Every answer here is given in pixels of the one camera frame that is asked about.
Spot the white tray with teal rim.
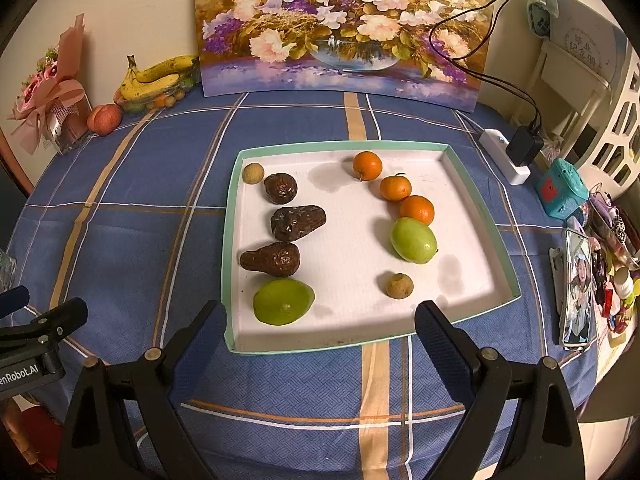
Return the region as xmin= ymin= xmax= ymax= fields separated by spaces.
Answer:
xmin=221 ymin=141 xmax=522 ymax=356

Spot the white printed paper bag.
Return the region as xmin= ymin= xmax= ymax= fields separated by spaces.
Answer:
xmin=547 ymin=0 xmax=628 ymax=91

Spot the teal box with red patch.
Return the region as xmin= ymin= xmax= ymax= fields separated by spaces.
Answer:
xmin=536 ymin=158 xmax=588 ymax=220

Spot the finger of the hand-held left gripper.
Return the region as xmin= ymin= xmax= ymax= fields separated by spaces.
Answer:
xmin=0 ymin=285 xmax=31 ymax=320
xmin=0 ymin=297 xmax=89 ymax=356

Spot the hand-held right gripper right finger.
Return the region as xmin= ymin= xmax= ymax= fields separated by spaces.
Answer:
xmin=414 ymin=300 xmax=586 ymax=480

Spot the white lattice basket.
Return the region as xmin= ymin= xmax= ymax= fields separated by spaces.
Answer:
xmin=570 ymin=50 xmax=640 ymax=196

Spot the white power strip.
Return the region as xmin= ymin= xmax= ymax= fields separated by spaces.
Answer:
xmin=479 ymin=129 xmax=531 ymax=186

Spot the smartphone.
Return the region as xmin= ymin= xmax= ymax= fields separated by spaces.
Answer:
xmin=559 ymin=227 xmax=596 ymax=351

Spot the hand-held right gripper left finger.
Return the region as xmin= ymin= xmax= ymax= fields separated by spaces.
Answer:
xmin=57 ymin=300 xmax=228 ymax=480

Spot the long brown wrinkled date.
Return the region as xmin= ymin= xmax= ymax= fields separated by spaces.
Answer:
xmin=270 ymin=204 xmax=328 ymax=242

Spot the black charger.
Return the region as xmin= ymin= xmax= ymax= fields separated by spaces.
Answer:
xmin=506 ymin=126 xmax=545 ymax=167

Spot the yellow banana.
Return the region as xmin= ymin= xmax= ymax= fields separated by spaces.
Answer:
xmin=119 ymin=55 xmax=182 ymax=102
xmin=127 ymin=55 xmax=199 ymax=84

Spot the blue plaid tablecloth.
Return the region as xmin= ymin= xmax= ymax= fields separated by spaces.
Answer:
xmin=0 ymin=87 xmax=616 ymax=480

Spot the red apple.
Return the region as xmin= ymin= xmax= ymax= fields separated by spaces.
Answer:
xmin=97 ymin=104 xmax=123 ymax=137

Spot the pink wrapped bouquet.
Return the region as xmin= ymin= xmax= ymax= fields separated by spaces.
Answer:
xmin=6 ymin=14 xmax=93 ymax=156

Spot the pile of small trinkets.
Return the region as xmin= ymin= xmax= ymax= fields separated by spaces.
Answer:
xmin=587 ymin=185 xmax=640 ymax=336

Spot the glass mug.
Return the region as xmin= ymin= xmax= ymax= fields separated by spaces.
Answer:
xmin=0 ymin=249 xmax=17 ymax=291

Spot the round brown wrinkled date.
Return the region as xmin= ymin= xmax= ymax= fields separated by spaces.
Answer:
xmin=263 ymin=172 xmax=299 ymax=206

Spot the clear plastic fruit container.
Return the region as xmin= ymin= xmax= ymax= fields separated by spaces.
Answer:
xmin=114 ymin=72 xmax=201 ymax=113

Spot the black cable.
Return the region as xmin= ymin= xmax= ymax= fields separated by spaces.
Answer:
xmin=429 ymin=0 xmax=543 ymax=133

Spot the pear-shaped brown wrinkled date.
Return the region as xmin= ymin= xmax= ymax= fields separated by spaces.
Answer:
xmin=239 ymin=241 xmax=301 ymax=278

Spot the flower painting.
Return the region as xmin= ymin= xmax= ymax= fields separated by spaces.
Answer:
xmin=194 ymin=0 xmax=497 ymax=113

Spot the orange tangerine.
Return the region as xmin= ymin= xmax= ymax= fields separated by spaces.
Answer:
xmin=398 ymin=195 xmax=436 ymax=227
xmin=379 ymin=173 xmax=413 ymax=203
xmin=352 ymin=150 xmax=384 ymax=182

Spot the green jujube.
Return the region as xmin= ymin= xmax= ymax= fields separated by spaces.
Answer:
xmin=252 ymin=278 xmax=316 ymax=327
xmin=389 ymin=216 xmax=439 ymax=265

